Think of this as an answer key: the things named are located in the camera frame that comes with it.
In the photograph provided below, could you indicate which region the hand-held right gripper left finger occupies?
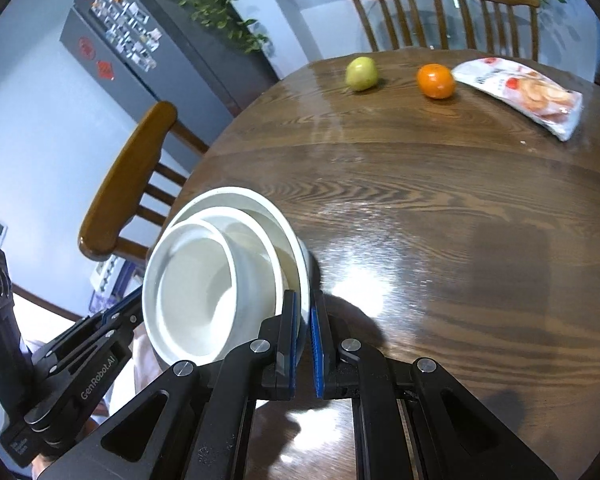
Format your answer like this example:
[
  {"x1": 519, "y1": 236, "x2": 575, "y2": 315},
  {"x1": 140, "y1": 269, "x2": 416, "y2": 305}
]
[{"x1": 35, "y1": 290, "x2": 302, "y2": 480}]

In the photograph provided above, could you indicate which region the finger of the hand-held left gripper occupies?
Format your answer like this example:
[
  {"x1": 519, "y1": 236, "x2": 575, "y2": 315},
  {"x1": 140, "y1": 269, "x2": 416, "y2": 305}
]
[
  {"x1": 32, "y1": 291, "x2": 145, "y2": 361},
  {"x1": 45, "y1": 310, "x2": 146, "y2": 376}
]

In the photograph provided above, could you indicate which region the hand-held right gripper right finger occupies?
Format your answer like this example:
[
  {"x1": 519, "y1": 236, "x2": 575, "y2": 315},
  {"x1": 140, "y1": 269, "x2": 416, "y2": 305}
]
[{"x1": 309, "y1": 289, "x2": 561, "y2": 480}]

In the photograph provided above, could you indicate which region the white ramekin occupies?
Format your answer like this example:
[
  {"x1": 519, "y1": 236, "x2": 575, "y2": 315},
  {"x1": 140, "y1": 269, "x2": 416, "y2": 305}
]
[{"x1": 141, "y1": 222, "x2": 261, "y2": 367}]

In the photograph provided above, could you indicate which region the large grey bowl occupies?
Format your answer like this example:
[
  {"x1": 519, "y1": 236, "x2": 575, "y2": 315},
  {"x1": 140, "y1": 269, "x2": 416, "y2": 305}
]
[{"x1": 166, "y1": 186, "x2": 312, "y2": 361}]

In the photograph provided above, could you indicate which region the white ribbed bowl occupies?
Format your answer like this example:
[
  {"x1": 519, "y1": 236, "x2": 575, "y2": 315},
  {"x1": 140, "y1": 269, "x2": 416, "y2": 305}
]
[{"x1": 177, "y1": 205, "x2": 288, "y2": 321}]

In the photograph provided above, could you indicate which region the white cloth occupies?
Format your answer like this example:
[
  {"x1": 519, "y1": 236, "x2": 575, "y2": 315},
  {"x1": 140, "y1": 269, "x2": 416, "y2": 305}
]
[{"x1": 92, "y1": 327, "x2": 173, "y2": 416}]

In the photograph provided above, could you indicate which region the grey refrigerator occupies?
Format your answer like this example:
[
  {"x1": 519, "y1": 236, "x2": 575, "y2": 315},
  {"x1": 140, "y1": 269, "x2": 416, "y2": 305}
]
[{"x1": 59, "y1": 0, "x2": 281, "y2": 121}]

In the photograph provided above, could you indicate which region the cluster of fridge photo magnets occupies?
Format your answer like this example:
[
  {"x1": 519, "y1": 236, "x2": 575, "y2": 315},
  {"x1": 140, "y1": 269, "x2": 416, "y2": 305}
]
[{"x1": 91, "y1": 0, "x2": 161, "y2": 72}]

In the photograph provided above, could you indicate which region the green pear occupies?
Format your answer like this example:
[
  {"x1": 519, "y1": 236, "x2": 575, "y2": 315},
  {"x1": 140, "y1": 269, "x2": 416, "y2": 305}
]
[{"x1": 344, "y1": 56, "x2": 379, "y2": 92}]

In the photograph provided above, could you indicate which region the orange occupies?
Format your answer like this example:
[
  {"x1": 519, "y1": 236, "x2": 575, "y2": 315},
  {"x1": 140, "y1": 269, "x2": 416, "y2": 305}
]
[{"x1": 416, "y1": 63, "x2": 456, "y2": 100}]

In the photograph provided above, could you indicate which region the green trailing vine plant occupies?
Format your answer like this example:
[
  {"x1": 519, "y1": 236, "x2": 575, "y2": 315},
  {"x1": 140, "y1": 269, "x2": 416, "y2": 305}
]
[{"x1": 137, "y1": 0, "x2": 271, "y2": 56}]

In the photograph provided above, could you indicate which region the white snack bag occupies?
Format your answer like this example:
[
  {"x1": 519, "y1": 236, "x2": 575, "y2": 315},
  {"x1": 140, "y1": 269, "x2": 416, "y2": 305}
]
[{"x1": 451, "y1": 58, "x2": 584, "y2": 142}]

